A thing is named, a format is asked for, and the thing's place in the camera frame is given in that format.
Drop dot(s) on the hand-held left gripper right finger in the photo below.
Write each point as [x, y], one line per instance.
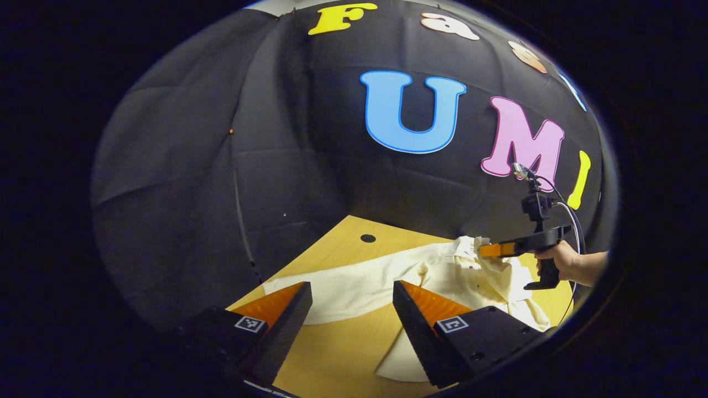
[420, 337]

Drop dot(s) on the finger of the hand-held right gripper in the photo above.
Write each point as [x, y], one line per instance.
[495, 250]

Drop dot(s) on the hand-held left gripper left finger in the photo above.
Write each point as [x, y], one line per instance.
[279, 340]

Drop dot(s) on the cream button shirt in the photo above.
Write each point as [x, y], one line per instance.
[365, 287]

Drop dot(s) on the black backdrop cloth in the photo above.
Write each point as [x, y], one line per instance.
[287, 166]

